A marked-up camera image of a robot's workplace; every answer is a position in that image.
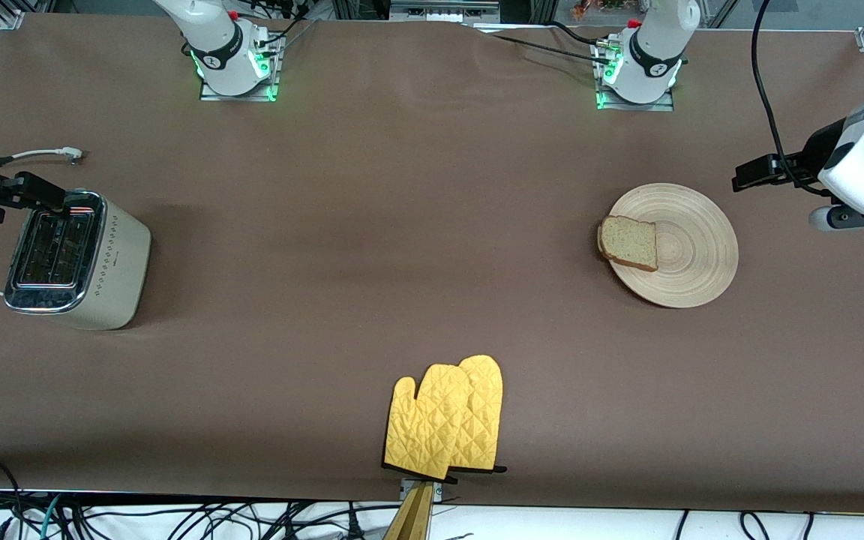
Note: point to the brown table cover sheet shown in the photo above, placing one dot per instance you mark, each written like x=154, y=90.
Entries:
x=432, y=150

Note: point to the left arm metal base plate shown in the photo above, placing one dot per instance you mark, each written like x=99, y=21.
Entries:
x=638, y=106

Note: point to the round wooden plate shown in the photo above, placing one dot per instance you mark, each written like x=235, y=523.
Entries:
x=694, y=255

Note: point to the cream and chrome toaster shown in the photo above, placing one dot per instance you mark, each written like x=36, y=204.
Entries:
x=121, y=262

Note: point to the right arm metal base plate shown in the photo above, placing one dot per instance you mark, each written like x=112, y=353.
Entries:
x=276, y=71

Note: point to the small metal bracket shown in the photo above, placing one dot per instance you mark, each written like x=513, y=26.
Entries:
x=439, y=491

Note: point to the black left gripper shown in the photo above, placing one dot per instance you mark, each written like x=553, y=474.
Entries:
x=816, y=152

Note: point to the grey device behind table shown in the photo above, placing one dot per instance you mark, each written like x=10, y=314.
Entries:
x=443, y=9

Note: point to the yellow quilted oven mitt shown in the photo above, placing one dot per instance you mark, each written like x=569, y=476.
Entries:
x=424, y=427
x=486, y=405

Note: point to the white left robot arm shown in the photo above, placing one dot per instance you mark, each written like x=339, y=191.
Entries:
x=653, y=52

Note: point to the wooden beam under table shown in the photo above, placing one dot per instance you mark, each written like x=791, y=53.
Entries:
x=411, y=521

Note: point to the slice of brown bread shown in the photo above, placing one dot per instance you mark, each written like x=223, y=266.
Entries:
x=628, y=241

